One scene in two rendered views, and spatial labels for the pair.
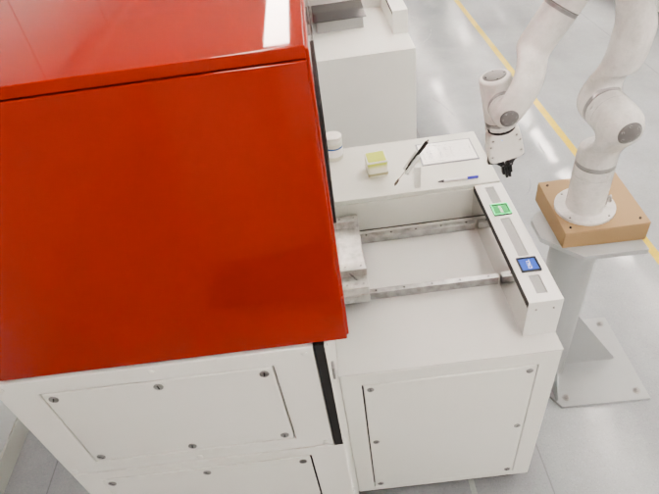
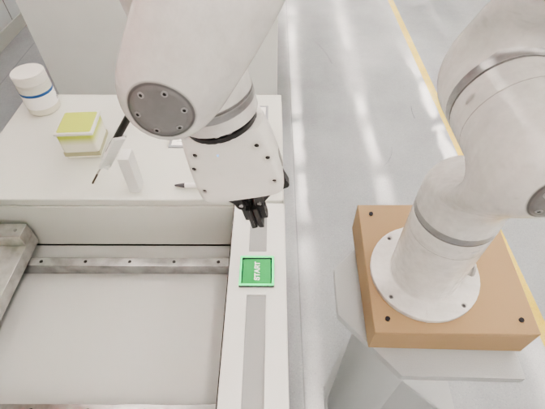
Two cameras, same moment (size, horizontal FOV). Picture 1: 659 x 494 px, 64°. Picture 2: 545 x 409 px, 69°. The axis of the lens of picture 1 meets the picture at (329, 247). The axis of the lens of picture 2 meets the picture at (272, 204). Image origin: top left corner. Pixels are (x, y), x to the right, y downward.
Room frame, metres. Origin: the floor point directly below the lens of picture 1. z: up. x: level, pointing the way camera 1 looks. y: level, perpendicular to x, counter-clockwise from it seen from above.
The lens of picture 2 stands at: (0.97, -0.58, 1.52)
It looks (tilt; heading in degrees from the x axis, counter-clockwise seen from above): 49 degrees down; 358
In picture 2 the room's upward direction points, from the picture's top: straight up
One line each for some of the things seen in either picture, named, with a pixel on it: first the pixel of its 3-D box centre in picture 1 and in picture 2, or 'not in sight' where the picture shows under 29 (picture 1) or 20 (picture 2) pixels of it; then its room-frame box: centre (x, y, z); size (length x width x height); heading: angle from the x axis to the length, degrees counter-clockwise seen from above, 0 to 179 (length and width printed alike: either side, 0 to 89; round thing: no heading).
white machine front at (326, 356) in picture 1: (322, 273); not in sight; (1.08, 0.03, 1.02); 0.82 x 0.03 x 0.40; 178
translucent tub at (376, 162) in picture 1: (376, 164); (83, 135); (1.62, -0.21, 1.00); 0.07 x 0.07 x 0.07; 2
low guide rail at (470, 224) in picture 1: (403, 233); (109, 265); (1.41, -0.27, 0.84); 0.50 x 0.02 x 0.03; 88
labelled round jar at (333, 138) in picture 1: (332, 146); (36, 90); (1.77, -0.07, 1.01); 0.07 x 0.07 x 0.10
